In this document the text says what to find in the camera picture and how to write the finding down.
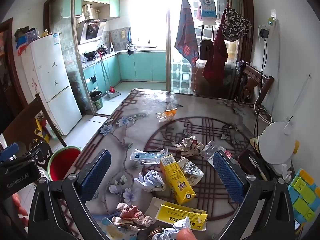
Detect yellow medicine box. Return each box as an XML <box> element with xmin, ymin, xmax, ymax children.
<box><xmin>145</xmin><ymin>197</ymin><xmax>208</xmax><ymax>231</ymax></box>

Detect white paper ball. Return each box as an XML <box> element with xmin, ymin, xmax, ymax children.
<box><xmin>134</xmin><ymin>170</ymin><xmax>166</xmax><ymax>192</ymax></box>

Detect orange snack wrapper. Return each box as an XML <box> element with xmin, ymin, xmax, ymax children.
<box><xmin>157</xmin><ymin>108</ymin><xmax>177</xmax><ymax>122</ymax></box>

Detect red green trash bin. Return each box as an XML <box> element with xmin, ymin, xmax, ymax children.
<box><xmin>47</xmin><ymin>146</ymin><xmax>81</xmax><ymax>181</ymax></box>

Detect black green kitchen bin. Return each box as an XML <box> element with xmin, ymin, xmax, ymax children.
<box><xmin>90</xmin><ymin>90</ymin><xmax>103</xmax><ymax>110</ymax></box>

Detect teal kitchen cabinets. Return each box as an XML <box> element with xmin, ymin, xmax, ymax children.
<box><xmin>81</xmin><ymin>50</ymin><xmax>166</xmax><ymax>94</ymax></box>

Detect left hand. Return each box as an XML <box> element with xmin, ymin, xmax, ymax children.
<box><xmin>12</xmin><ymin>193</ymin><xmax>28</xmax><ymax>228</ymax></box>

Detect right hand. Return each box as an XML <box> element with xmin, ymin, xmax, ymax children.
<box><xmin>176</xmin><ymin>228</ymin><xmax>197</xmax><ymax>240</ymax></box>

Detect dark wooden chair left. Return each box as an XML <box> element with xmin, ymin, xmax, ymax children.
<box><xmin>2</xmin><ymin>93</ymin><xmax>67</xmax><ymax>149</ymax></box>

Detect dark wooden chair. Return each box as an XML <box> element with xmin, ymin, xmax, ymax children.
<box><xmin>231</xmin><ymin>61</ymin><xmax>274</xmax><ymax>104</ymax></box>
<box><xmin>2</xmin><ymin>93</ymin><xmax>67</xmax><ymax>149</ymax></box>

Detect blue yellow toy board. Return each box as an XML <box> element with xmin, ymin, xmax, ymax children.
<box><xmin>288</xmin><ymin>168</ymin><xmax>319</xmax><ymax>224</ymax></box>

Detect dark red notebook with pen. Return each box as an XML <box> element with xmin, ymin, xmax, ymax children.
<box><xmin>237</xmin><ymin>150</ymin><xmax>273</xmax><ymax>181</ymax></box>

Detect blue plastic packet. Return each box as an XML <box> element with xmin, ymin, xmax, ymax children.
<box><xmin>101</xmin><ymin>217</ymin><xmax>137</xmax><ymax>240</ymax></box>

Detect crumpled pink paper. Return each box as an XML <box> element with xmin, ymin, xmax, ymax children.
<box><xmin>112</xmin><ymin>203</ymin><xmax>155</xmax><ymax>231</ymax></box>

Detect flattened printed paper cup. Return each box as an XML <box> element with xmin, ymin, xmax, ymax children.
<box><xmin>177</xmin><ymin>157</ymin><xmax>204</xmax><ymax>187</ymax></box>

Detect yellow juice carton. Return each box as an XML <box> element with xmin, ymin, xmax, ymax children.
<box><xmin>160</xmin><ymin>155</ymin><xmax>196</xmax><ymax>205</ymax></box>

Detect crushed clear plastic bottle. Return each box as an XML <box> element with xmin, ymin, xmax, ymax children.
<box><xmin>200</xmin><ymin>140</ymin><xmax>240</xmax><ymax>167</ymax></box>

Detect clear plastic wrapper blue label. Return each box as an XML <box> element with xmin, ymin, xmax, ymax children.
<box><xmin>130</xmin><ymin>148</ymin><xmax>168</xmax><ymax>164</ymax></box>

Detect white refrigerator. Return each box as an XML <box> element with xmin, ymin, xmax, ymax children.
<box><xmin>21</xmin><ymin>33</ymin><xmax>82</xmax><ymax>135</ymax></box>

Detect red mop with dustpan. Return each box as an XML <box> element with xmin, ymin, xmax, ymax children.
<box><xmin>98</xmin><ymin>49</ymin><xmax>121</xmax><ymax>99</ymax></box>

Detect black wok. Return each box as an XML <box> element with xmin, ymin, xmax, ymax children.
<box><xmin>82</xmin><ymin>50</ymin><xmax>97</xmax><ymax>59</ymax></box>

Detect dark wooden chair right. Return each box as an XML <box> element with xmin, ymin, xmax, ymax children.
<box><xmin>231</xmin><ymin>61</ymin><xmax>274</xmax><ymax>104</ymax></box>

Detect red hanging apron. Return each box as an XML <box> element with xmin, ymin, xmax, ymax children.
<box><xmin>202</xmin><ymin>1</ymin><xmax>229</xmax><ymax>87</ymax></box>

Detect range hood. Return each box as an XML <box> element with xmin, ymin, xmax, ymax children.
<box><xmin>76</xmin><ymin>19</ymin><xmax>107</xmax><ymax>45</ymax></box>

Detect black hanging bag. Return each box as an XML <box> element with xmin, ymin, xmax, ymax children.
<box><xmin>200</xmin><ymin>24</ymin><xmax>214</xmax><ymax>60</ymax></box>

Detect plaid hanging cloth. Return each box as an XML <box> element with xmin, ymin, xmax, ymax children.
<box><xmin>175</xmin><ymin>0</ymin><xmax>199</xmax><ymax>67</ymax></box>

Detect black white patterned bag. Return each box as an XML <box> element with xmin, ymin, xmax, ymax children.
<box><xmin>222</xmin><ymin>8</ymin><xmax>252</xmax><ymax>42</ymax></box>

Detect blue white hanging bag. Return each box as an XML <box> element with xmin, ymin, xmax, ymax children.
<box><xmin>199</xmin><ymin>0</ymin><xmax>217</xmax><ymax>25</ymax></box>

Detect black power adapter cable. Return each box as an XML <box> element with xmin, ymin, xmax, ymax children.
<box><xmin>253</xmin><ymin>27</ymin><xmax>273</xmax><ymax>145</ymax></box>

